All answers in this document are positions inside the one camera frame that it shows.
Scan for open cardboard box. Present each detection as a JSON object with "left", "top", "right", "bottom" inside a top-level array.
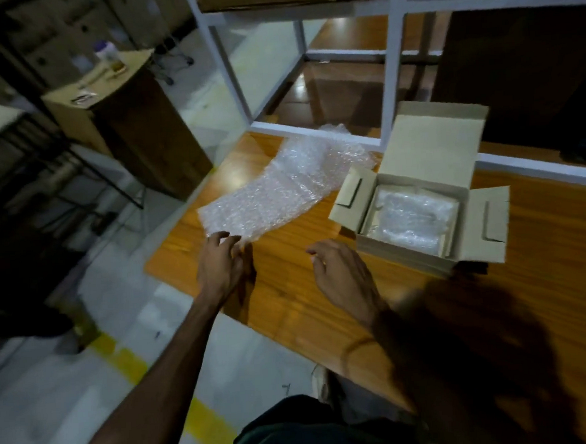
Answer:
[{"left": 321, "top": 95, "right": 516, "bottom": 283}]

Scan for clear plastic bottle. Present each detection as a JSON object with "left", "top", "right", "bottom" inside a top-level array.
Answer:
[{"left": 94, "top": 40, "right": 127, "bottom": 77}]

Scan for person's left forearm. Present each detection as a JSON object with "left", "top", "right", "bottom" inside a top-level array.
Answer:
[{"left": 55, "top": 292, "right": 229, "bottom": 444}]

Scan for person's right hand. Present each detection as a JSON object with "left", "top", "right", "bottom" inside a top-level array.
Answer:
[{"left": 305, "top": 236, "right": 390, "bottom": 331}]

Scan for white metal shelf frame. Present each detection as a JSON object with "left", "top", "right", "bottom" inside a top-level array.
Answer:
[{"left": 180, "top": 0, "right": 586, "bottom": 215}]

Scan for clear bubble wrap sheet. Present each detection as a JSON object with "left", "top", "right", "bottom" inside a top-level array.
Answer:
[{"left": 193, "top": 122, "right": 382, "bottom": 247}]

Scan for bubble-wrapped item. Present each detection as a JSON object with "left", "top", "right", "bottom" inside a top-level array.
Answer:
[{"left": 362, "top": 182, "right": 463, "bottom": 261}]

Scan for person's shoe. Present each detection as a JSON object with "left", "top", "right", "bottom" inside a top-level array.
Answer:
[{"left": 310, "top": 364, "right": 336, "bottom": 403}]

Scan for dark green shorts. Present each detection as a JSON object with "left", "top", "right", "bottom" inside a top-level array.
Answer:
[{"left": 222, "top": 387, "right": 430, "bottom": 444}]

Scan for black metal frame table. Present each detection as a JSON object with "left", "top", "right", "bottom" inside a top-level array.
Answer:
[{"left": 0, "top": 86, "right": 148, "bottom": 233}]

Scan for person's left hand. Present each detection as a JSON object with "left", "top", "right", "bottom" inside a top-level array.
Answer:
[{"left": 194, "top": 229, "right": 252, "bottom": 308}]

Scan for large dark brown box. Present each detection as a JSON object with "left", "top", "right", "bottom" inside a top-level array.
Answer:
[{"left": 426, "top": 3, "right": 586, "bottom": 158}]

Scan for office chair base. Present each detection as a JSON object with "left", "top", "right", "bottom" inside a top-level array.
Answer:
[{"left": 147, "top": 31, "right": 197, "bottom": 88}]

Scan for brown wooden cabinet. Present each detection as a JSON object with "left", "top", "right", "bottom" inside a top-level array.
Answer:
[{"left": 39, "top": 45, "right": 216, "bottom": 209}]

